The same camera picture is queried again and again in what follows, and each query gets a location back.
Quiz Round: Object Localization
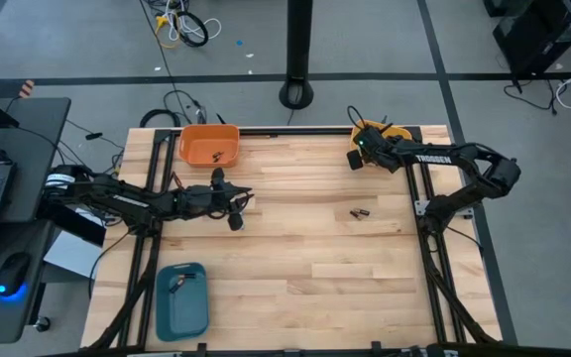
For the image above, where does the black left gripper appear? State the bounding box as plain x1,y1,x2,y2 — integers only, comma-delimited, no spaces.
185,168,256,217

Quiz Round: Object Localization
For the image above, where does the yellow plastic bin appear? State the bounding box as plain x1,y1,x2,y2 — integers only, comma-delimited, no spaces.
350,118,413,150

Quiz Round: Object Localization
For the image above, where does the teal plastic bin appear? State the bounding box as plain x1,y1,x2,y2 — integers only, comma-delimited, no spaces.
155,262,210,343

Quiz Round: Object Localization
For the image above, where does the orange plastic bin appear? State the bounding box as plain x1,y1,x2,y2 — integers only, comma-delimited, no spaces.
178,123,242,169

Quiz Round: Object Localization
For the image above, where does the black slanted panel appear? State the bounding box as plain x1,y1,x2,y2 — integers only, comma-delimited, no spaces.
37,195,108,248

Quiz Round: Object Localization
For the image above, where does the white flat box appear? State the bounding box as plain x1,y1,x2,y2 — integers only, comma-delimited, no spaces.
42,230,104,282

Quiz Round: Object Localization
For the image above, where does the black computer tower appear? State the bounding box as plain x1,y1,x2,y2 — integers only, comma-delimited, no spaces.
492,0,571,76

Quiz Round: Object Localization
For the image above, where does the black side desk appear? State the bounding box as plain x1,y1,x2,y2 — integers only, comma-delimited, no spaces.
0,96,72,347

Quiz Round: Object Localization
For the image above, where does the black computer mouse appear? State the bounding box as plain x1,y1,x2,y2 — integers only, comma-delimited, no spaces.
0,251,33,298

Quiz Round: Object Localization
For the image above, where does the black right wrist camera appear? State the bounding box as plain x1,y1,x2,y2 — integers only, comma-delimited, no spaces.
346,149,365,172

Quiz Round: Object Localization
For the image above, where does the gray arm base bracket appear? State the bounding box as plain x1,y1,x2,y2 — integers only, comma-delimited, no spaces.
412,197,476,221

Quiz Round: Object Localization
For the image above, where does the black aluminium table frame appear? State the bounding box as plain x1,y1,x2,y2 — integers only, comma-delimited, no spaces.
80,126,504,357

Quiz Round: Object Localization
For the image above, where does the black cable tangle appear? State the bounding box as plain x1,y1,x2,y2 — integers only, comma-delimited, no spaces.
163,88,209,126

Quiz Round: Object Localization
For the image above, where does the thick black cable arc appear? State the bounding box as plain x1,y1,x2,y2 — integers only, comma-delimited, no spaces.
139,107,182,129

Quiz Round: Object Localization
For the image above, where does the thin black floor cable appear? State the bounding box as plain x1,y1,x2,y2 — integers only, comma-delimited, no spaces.
139,0,190,125

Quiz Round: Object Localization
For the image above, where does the black power cable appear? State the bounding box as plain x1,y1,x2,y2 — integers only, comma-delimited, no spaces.
502,73,559,117

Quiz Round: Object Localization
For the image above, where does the black coiled cable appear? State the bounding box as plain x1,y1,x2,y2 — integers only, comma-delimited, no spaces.
173,9,210,49

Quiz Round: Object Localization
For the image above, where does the white floor cable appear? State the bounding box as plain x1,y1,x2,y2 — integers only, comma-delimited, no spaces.
164,0,223,44

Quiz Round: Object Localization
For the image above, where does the yellow floor cable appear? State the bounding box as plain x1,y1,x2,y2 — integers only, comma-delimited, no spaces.
153,13,183,51

